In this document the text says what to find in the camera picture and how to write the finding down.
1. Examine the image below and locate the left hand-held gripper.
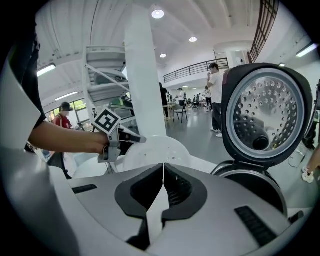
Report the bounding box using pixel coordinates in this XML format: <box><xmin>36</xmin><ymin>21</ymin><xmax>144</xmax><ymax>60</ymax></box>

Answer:
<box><xmin>91</xmin><ymin>107</ymin><xmax>148</xmax><ymax>164</ymax></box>

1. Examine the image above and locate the maroon rice cooker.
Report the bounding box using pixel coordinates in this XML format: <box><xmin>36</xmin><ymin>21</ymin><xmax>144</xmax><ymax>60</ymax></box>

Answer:
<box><xmin>211</xmin><ymin>62</ymin><xmax>313</xmax><ymax>225</ymax></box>

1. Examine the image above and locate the white metal shelving rack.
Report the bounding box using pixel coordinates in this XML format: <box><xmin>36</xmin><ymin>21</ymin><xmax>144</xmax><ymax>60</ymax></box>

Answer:
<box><xmin>83</xmin><ymin>44</ymin><xmax>137</xmax><ymax>131</ymax></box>

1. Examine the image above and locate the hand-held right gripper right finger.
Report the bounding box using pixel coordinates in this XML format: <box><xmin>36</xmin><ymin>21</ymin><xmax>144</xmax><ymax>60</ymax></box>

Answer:
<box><xmin>161</xmin><ymin>162</ymin><xmax>208</xmax><ymax>230</ymax></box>

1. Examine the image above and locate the grey dining chair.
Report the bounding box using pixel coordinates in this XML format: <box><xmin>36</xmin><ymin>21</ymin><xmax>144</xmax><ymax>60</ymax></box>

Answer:
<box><xmin>173</xmin><ymin>103</ymin><xmax>190</xmax><ymax>124</ymax></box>

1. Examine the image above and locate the white square pillar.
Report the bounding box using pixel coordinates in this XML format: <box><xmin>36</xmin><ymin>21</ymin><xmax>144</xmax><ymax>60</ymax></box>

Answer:
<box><xmin>124</xmin><ymin>3</ymin><xmax>168</xmax><ymax>138</ymax></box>

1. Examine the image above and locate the dark stair railing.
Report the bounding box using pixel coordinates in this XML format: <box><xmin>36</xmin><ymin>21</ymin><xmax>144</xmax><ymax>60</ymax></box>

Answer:
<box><xmin>248</xmin><ymin>0</ymin><xmax>280</xmax><ymax>63</ymax></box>

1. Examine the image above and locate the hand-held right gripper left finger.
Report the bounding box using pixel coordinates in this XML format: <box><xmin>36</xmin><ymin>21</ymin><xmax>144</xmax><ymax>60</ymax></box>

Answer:
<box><xmin>114</xmin><ymin>163</ymin><xmax>165</xmax><ymax>252</ymax></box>

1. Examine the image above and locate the person's left forearm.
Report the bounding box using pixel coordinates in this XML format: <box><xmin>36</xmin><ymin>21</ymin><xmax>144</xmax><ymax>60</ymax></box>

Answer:
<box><xmin>28</xmin><ymin>121</ymin><xmax>110</xmax><ymax>155</ymax></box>

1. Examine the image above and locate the person's black shirt torso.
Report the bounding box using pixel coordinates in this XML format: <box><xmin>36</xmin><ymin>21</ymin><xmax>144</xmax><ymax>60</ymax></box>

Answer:
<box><xmin>7</xmin><ymin>14</ymin><xmax>48</xmax><ymax>141</ymax></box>

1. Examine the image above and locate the black pot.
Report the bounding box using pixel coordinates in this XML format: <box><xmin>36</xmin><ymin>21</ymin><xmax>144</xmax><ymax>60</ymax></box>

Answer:
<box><xmin>224</xmin><ymin>171</ymin><xmax>280</xmax><ymax>195</ymax></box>

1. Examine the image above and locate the white steamer tray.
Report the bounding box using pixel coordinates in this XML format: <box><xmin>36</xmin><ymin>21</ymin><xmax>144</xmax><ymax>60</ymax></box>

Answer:
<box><xmin>121</xmin><ymin>135</ymin><xmax>193</xmax><ymax>174</ymax></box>

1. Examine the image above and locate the black balcony railing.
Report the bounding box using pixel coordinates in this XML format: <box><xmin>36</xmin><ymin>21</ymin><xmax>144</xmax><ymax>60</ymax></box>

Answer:
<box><xmin>163</xmin><ymin>57</ymin><xmax>230</xmax><ymax>83</ymax></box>

